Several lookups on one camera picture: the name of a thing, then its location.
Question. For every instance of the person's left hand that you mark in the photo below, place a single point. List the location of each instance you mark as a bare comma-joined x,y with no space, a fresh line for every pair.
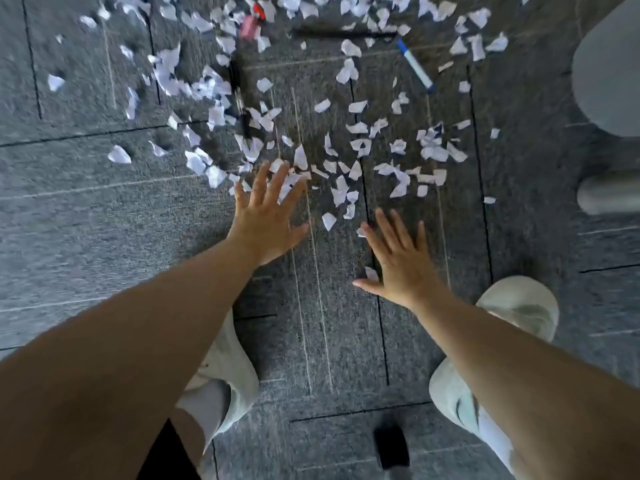
262,227

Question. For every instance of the person's right hand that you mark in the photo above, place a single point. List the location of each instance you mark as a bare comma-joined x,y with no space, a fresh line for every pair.
405,272

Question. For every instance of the person's left little finger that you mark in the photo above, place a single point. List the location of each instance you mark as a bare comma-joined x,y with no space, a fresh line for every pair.
241,197

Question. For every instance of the person's right thumb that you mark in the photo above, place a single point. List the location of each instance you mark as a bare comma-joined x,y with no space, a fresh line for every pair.
367,285

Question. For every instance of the person's left thumb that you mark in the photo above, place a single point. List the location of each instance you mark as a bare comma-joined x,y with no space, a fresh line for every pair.
298,233

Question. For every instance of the person's right little finger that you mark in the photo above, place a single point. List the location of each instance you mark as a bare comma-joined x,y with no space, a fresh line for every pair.
422,235

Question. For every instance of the person's left middle finger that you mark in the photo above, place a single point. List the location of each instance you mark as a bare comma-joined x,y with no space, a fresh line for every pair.
278,183

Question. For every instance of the person's right middle finger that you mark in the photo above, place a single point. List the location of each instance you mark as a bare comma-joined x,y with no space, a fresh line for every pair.
388,230

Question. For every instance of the person's left forearm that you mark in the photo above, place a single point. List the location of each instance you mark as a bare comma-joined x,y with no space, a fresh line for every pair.
115,354

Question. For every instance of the person's right forearm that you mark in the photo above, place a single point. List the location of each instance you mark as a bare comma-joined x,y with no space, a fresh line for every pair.
525,394

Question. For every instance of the scattered white paper scraps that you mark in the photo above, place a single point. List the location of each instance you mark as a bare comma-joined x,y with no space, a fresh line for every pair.
435,153

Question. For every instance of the black pen with silver clip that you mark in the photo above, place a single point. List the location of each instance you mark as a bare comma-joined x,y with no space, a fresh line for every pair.
239,97

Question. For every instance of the person's right white shoe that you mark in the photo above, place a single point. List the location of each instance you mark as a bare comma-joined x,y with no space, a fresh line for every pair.
522,304

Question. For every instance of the person's white shoe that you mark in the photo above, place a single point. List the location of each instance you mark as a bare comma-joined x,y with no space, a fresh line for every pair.
522,304
227,362

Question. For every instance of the person's left white shoe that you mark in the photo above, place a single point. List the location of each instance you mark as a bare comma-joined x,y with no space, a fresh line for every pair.
227,362

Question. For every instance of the pink eraser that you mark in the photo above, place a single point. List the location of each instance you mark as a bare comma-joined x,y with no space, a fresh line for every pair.
248,26

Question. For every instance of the small black block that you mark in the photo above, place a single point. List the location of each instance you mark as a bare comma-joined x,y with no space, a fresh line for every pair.
392,447

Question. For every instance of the long black marker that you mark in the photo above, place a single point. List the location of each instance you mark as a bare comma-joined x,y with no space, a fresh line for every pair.
342,32

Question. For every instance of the blue and white marker pen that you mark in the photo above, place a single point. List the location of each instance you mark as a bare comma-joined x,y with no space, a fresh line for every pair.
416,66

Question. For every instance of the small red clip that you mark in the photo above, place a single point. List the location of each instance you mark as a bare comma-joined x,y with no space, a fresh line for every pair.
258,11

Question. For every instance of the grey chair caster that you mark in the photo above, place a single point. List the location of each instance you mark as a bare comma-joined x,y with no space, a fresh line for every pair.
609,193

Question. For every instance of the person's left white sock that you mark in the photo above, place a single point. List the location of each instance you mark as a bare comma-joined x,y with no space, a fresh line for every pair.
206,408

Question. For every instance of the person's left leg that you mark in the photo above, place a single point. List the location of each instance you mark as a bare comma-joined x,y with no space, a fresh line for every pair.
187,442

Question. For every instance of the grey chair base leg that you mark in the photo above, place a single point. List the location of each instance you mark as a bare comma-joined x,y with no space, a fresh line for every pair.
609,64

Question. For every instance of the person's black shorts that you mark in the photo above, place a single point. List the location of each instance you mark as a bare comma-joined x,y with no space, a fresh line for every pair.
167,457

